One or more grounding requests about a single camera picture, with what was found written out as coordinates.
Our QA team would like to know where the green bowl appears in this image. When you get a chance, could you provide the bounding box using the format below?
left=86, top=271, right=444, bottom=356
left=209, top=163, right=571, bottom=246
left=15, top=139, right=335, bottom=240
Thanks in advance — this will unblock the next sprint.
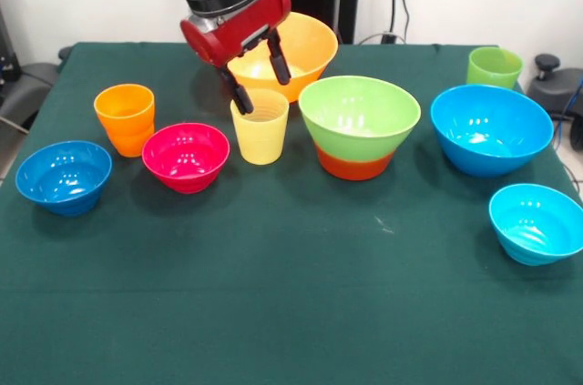
left=298, top=75, right=423, bottom=164

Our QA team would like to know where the red-orange bowl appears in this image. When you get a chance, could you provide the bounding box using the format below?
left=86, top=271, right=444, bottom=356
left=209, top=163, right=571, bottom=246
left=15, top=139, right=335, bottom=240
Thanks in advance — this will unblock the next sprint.
left=313, top=143, right=396, bottom=182

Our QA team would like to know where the large yellow-orange bowl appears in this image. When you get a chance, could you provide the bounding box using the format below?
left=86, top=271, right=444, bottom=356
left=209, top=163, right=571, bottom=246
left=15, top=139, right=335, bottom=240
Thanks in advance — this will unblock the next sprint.
left=226, top=11, right=340, bottom=93

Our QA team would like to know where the black chair base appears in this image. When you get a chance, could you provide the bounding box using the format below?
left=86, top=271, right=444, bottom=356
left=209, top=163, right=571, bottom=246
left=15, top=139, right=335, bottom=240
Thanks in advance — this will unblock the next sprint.
left=527, top=53, right=583, bottom=152

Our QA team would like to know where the small dark blue bowl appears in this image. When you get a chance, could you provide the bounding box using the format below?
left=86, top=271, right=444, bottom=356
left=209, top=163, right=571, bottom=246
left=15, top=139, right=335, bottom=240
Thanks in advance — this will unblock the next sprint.
left=15, top=139, right=114, bottom=218

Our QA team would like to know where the grey chair base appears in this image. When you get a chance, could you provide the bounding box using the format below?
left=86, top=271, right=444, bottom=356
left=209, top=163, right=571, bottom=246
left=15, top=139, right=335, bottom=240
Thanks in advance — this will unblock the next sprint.
left=0, top=61, right=61, bottom=131

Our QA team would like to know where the large blue bowl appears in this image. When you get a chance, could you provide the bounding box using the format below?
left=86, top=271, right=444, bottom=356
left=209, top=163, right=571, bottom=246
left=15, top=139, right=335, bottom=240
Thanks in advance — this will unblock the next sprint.
left=430, top=84, right=556, bottom=178

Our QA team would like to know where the pink bowl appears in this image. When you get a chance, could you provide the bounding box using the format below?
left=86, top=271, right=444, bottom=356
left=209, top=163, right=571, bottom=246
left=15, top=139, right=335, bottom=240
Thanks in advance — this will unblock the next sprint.
left=141, top=122, right=231, bottom=196

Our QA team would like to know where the dark green tablecloth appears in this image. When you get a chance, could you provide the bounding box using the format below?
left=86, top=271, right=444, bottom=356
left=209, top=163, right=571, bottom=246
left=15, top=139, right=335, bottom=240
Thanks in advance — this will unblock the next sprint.
left=0, top=41, right=583, bottom=385

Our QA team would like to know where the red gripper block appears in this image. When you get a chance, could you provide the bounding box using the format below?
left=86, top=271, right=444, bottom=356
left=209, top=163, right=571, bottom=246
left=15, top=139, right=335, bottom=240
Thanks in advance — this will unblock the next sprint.
left=179, top=0, right=292, bottom=116

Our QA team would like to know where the green cup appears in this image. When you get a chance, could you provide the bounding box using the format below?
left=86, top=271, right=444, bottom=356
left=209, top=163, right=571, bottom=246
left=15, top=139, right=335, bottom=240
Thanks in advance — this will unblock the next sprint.
left=465, top=46, right=525, bottom=90

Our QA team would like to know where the small light blue bowl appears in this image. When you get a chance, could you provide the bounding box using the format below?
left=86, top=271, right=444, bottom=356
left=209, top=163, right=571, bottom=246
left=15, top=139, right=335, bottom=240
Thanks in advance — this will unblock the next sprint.
left=488, top=182, right=583, bottom=268

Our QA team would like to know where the yellow cup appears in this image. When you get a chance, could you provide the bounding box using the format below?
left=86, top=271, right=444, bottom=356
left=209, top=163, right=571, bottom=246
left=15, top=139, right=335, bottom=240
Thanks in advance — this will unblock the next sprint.
left=230, top=87, right=291, bottom=166

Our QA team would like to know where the orange cup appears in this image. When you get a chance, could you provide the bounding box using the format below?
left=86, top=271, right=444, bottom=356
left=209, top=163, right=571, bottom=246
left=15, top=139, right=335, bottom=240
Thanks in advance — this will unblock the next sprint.
left=93, top=83, right=157, bottom=159

